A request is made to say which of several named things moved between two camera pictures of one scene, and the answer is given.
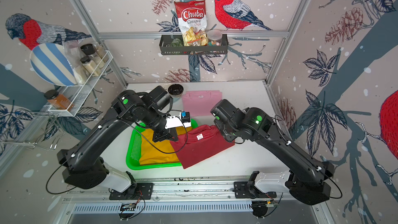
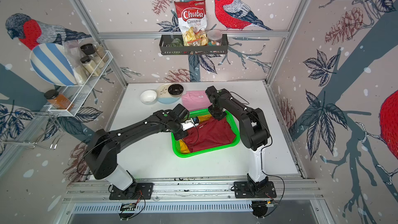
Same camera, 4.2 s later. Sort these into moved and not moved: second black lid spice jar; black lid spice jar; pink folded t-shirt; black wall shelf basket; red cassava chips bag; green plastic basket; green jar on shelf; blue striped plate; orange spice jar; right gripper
Moved: green plastic basket; right gripper
Not moved: green jar on shelf; black wall shelf basket; second black lid spice jar; blue striped plate; pink folded t-shirt; orange spice jar; black lid spice jar; red cassava chips bag
